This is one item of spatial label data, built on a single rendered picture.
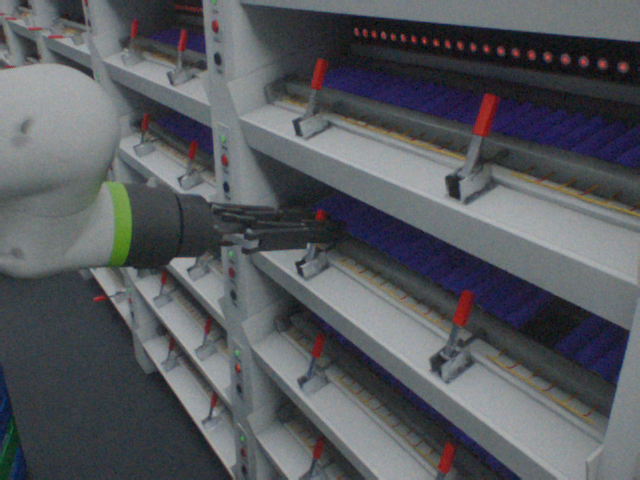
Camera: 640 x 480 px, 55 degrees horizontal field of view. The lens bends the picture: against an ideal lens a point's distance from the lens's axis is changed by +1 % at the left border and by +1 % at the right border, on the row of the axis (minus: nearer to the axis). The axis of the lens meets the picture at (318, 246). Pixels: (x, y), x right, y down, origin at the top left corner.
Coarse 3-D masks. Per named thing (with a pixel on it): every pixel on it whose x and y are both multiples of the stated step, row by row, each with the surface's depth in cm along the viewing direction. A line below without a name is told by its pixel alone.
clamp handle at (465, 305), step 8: (464, 296) 61; (472, 296) 60; (464, 304) 61; (472, 304) 61; (456, 312) 62; (464, 312) 61; (456, 320) 62; (464, 320) 61; (456, 328) 62; (456, 336) 62; (448, 344) 62; (456, 344) 62; (448, 352) 62; (456, 352) 63
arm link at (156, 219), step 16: (128, 192) 64; (144, 192) 65; (160, 192) 66; (144, 208) 64; (160, 208) 65; (176, 208) 66; (144, 224) 64; (160, 224) 65; (176, 224) 66; (144, 240) 64; (160, 240) 65; (176, 240) 66; (128, 256) 64; (144, 256) 65; (160, 256) 66; (144, 272) 70
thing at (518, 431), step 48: (288, 192) 96; (336, 192) 101; (288, 288) 88; (336, 288) 80; (384, 336) 70; (432, 336) 68; (432, 384) 63; (480, 384) 61; (528, 384) 60; (480, 432) 59; (528, 432) 55; (576, 432) 54
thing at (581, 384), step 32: (352, 256) 83; (384, 256) 79; (384, 288) 76; (416, 288) 72; (480, 320) 65; (512, 352) 62; (544, 352) 59; (576, 384) 56; (608, 384) 55; (608, 416) 54
